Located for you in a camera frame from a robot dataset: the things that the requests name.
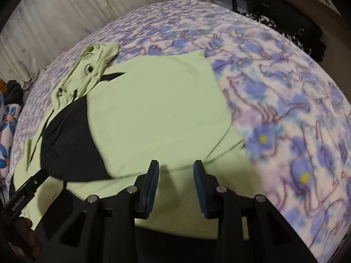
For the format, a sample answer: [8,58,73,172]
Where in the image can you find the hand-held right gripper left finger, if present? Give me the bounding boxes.
[36,159,160,263]

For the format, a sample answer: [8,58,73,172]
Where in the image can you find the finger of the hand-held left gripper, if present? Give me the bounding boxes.
[26,168,50,195]

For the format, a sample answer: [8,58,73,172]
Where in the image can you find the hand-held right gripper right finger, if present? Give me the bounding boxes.
[193,159,319,263]

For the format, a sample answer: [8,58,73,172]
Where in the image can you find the green and black sweatshirt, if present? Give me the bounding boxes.
[12,42,249,242]

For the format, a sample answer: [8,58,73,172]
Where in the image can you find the black bundled clothes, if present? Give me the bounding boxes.
[5,80,24,106]

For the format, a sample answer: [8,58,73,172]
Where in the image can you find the person's left hand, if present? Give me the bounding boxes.
[8,216,37,255]

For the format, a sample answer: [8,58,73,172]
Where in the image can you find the rolled blue flower quilt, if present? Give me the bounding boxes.
[0,93,18,176]

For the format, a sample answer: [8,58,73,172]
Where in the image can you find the purple floral blanket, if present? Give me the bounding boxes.
[5,0,351,263]

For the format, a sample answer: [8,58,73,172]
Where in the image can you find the pale patterned curtain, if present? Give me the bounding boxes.
[0,0,220,88]

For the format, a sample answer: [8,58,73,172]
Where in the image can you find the black and white patterned cloth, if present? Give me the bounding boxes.
[241,10,278,26]

